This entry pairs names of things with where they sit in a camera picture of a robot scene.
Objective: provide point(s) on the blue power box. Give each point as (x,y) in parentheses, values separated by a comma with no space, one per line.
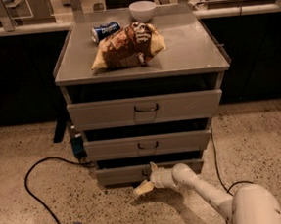
(77,147)

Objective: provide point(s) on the dark counter cabinet right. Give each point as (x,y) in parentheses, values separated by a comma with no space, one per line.
(253,43)

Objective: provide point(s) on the grey drawer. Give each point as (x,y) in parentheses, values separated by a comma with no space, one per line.
(135,111)
(138,173)
(147,145)

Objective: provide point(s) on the grey top drawer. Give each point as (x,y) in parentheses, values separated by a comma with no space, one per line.
(135,111)

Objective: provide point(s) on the brown chip bag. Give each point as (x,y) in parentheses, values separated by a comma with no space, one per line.
(132,46)

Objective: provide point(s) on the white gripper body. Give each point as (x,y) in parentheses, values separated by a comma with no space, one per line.
(159,177)

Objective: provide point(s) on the grey middle drawer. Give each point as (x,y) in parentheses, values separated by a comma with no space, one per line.
(147,145)

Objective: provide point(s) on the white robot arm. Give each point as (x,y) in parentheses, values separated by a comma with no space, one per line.
(251,203)

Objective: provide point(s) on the white bowl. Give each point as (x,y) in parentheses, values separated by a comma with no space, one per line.
(142,11)

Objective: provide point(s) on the dark counter cabinet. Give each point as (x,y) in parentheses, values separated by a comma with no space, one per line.
(28,93)
(253,43)

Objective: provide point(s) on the dark counter cabinet left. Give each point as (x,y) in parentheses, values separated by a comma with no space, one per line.
(28,93)

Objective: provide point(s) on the grey bottom drawer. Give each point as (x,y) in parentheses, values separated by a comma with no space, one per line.
(138,173)

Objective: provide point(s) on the grey metal drawer cabinet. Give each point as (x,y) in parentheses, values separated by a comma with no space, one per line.
(190,62)

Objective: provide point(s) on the blue Pepsi can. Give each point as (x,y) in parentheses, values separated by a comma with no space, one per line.
(100,32)

